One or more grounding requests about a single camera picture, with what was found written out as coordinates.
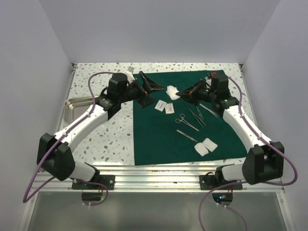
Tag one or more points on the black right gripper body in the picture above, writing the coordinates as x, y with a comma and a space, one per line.
204, 94

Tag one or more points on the steel scissor forceps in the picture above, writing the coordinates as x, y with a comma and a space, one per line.
184, 121

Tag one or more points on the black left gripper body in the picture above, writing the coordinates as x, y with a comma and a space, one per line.
134, 91

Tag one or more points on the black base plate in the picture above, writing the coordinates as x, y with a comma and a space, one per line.
209, 182
95, 183

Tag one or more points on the flat steel tweezers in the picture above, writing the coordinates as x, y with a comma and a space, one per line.
210, 111

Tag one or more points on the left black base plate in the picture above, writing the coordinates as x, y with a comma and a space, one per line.
95, 183

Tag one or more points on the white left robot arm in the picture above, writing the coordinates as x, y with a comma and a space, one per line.
55, 153

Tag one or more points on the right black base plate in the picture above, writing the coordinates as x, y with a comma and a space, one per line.
209, 182

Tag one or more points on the white gauze pad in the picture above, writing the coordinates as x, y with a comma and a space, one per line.
172, 92
209, 145
202, 151

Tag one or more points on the stainless steel tray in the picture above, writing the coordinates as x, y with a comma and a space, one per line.
75, 107

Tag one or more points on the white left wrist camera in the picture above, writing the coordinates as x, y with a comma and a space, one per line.
129, 72

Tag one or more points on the dark green surgical cloth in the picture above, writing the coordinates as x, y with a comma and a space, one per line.
156, 140

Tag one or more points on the aluminium rail frame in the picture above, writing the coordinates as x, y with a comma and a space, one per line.
110, 147

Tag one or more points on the short steel tweezers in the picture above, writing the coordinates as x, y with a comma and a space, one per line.
199, 113

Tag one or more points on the steel scalpel handle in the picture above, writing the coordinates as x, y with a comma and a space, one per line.
187, 136

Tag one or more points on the long steel tweezers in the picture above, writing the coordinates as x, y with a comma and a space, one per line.
199, 120

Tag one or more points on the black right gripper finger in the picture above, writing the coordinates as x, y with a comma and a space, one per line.
190, 99
189, 91

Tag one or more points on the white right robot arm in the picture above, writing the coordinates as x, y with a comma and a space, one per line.
264, 160

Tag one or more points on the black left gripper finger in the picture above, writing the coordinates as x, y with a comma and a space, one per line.
144, 100
149, 85

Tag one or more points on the clear suture packet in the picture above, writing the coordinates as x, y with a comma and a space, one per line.
169, 108

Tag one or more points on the white suture packet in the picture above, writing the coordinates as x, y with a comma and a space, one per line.
160, 105

